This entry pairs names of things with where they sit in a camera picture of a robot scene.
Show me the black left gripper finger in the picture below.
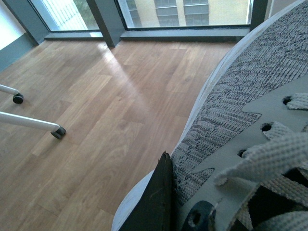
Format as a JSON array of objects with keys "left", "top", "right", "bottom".
[{"left": 125, "top": 152, "right": 175, "bottom": 231}]

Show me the grey knit sneaker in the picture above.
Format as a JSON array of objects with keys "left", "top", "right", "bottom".
[{"left": 112, "top": 0, "right": 308, "bottom": 231}]

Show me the white table leg with caster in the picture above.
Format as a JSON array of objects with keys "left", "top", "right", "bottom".
[{"left": 0, "top": 112, "right": 66, "bottom": 140}]

